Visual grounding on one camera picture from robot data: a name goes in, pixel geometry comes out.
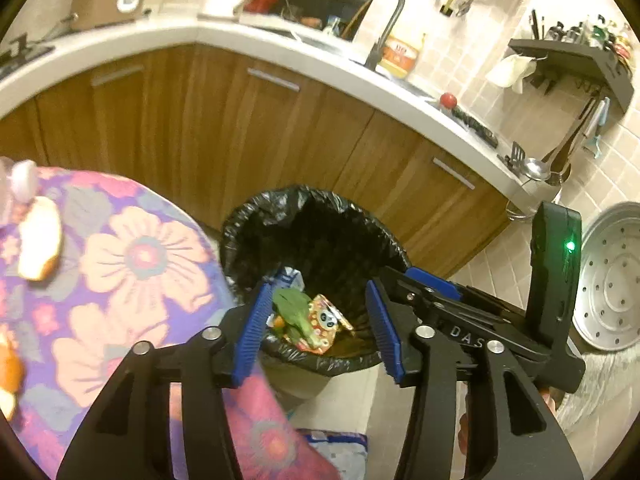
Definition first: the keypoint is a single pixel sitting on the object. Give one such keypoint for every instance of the orange snack wrapper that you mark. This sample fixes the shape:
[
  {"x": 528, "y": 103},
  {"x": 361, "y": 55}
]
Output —
[{"x": 325, "y": 320}]

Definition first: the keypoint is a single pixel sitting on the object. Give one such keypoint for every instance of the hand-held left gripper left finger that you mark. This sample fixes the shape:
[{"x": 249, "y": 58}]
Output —
[{"x": 252, "y": 330}]

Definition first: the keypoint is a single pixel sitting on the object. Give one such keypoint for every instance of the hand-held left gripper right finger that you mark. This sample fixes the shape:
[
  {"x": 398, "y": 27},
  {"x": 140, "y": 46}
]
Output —
[{"x": 382, "y": 330}]

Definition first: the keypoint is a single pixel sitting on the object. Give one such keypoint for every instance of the teal peeler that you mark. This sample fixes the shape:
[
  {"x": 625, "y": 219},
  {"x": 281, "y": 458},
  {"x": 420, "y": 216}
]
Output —
[{"x": 597, "y": 125}]

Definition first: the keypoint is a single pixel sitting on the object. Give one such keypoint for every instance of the grey fuzzy mat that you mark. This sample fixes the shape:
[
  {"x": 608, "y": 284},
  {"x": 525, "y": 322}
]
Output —
[{"x": 600, "y": 385}]

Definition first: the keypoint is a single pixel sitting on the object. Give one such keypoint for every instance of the red tomato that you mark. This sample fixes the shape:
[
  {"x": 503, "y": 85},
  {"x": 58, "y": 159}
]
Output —
[{"x": 447, "y": 100}]

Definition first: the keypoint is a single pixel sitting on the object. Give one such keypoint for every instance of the black wall shelf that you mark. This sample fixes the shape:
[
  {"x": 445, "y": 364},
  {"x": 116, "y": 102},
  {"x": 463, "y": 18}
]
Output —
[{"x": 575, "y": 52}]

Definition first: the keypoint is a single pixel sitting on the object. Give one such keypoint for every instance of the round metal steamer tray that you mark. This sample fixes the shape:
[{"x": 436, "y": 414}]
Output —
[{"x": 610, "y": 285}]

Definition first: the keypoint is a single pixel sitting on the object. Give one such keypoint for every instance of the thick orange peel piece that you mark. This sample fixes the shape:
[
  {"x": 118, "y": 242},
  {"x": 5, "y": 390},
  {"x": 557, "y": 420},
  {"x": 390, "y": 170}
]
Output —
[{"x": 42, "y": 240}]

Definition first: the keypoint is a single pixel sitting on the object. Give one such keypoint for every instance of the clear plastic bottle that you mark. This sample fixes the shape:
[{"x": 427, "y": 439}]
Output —
[{"x": 22, "y": 180}]

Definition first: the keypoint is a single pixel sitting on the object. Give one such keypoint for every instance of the white hanging rag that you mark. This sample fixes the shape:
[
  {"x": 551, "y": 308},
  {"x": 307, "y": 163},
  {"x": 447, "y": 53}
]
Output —
[{"x": 510, "y": 72}]

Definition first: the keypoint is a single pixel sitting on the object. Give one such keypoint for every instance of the black gas stove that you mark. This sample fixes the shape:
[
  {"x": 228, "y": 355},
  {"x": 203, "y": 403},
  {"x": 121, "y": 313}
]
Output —
[{"x": 20, "y": 57}]

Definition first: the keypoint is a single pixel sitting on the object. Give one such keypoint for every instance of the yellow detergent bottle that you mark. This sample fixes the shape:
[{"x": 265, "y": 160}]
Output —
[{"x": 400, "y": 57}]

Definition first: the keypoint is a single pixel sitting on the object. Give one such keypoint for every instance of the metal ladle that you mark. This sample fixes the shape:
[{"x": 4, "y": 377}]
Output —
[{"x": 535, "y": 167}]

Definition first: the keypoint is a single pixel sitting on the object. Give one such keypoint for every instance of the wooden base cabinets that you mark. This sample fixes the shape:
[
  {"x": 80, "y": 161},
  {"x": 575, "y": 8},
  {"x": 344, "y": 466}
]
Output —
[{"x": 200, "y": 125}]

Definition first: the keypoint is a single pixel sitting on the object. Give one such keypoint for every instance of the orange fruit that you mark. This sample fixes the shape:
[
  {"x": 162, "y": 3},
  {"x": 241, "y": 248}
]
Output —
[{"x": 10, "y": 370}]

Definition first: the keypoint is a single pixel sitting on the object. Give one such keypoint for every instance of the steel sink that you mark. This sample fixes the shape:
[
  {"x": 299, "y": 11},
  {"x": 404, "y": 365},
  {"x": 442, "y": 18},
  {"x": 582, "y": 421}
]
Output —
[{"x": 320, "y": 42}]

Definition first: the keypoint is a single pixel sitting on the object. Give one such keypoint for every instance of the person's right hand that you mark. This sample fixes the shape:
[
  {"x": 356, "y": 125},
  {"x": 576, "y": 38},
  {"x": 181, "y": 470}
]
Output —
[{"x": 549, "y": 401}]

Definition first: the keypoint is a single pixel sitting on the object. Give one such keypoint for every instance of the blue and white plastic bag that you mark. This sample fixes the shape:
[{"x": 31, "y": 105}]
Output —
[{"x": 335, "y": 447}]

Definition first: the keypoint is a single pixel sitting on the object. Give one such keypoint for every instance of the floral tablecloth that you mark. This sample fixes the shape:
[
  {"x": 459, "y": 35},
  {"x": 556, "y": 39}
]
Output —
[{"x": 125, "y": 285}]

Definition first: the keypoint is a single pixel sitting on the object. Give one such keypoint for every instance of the metal faucet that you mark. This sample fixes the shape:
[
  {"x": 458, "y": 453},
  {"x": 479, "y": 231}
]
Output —
[{"x": 387, "y": 35}]

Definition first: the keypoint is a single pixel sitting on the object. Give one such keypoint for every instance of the trash bin with black bag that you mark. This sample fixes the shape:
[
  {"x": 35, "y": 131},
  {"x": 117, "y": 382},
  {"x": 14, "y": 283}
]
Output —
[{"x": 325, "y": 240}]

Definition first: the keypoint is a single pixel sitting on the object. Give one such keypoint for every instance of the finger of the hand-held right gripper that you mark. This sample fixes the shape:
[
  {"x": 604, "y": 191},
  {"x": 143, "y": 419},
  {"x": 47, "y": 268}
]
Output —
[
  {"x": 405, "y": 295},
  {"x": 432, "y": 284}
]

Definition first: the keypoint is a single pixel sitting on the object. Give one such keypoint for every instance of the green leafy vegetable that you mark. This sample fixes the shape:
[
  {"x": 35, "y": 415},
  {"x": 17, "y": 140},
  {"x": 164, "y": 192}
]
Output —
[{"x": 292, "y": 305}]

